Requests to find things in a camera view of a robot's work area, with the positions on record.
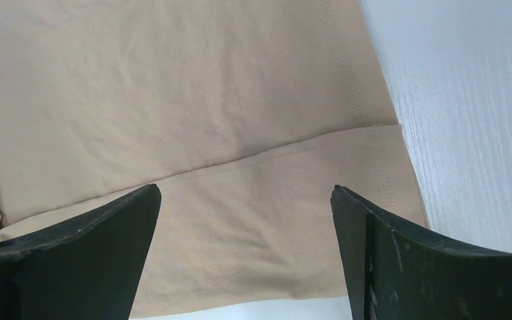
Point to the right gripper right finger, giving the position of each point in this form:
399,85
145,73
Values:
396,269

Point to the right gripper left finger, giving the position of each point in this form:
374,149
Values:
86,267

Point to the beige t shirt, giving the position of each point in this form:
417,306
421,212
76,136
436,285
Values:
245,114

